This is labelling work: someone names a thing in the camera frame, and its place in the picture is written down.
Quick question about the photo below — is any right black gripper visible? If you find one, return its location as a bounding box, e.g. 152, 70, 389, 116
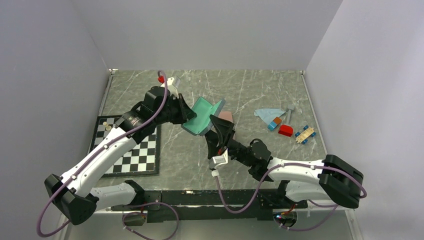
202, 114, 254, 168

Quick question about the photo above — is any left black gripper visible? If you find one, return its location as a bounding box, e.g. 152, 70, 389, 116
154, 93, 197, 127

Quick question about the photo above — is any grey blue glasses case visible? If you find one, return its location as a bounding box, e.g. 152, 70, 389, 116
181, 96, 226, 136

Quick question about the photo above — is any pink glasses case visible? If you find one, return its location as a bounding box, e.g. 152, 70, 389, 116
217, 111, 236, 140

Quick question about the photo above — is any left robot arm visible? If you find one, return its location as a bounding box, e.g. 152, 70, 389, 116
44, 86, 196, 225

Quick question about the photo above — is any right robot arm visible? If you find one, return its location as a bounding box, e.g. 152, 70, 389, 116
204, 115, 368, 209

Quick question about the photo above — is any blue orange toy block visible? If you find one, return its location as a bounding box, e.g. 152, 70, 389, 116
267, 116, 282, 132

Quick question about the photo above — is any black white chessboard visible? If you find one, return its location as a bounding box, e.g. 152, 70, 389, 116
89, 115, 161, 178

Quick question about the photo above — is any red toy block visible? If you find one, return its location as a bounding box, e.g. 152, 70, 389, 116
278, 124, 294, 137

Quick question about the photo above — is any grey toy hammer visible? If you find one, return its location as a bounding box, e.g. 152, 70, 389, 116
285, 104, 295, 126

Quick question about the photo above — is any wooden toy car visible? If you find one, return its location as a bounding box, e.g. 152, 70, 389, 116
294, 125, 317, 145

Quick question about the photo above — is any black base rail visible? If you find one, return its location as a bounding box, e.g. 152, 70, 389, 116
110, 188, 309, 223

